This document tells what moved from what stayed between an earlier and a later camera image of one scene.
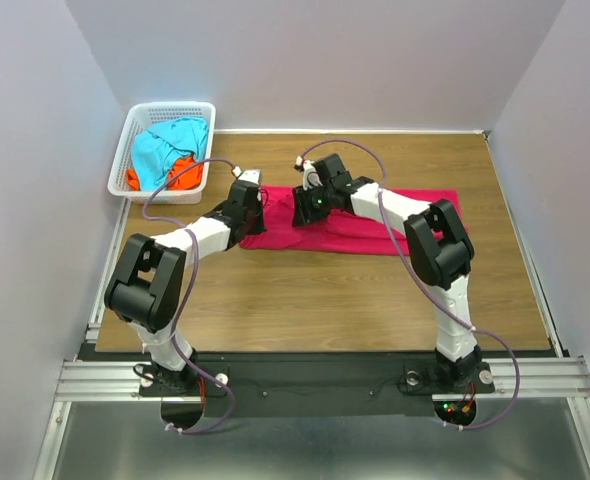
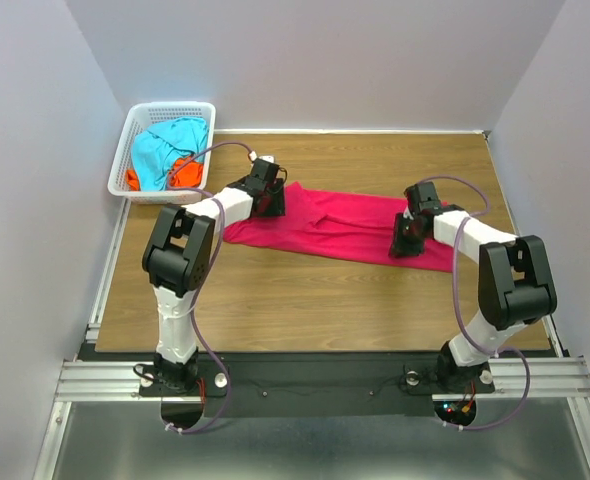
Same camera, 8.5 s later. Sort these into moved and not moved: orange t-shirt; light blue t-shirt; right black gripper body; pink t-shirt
Moved: right black gripper body
Not moved: orange t-shirt; pink t-shirt; light blue t-shirt
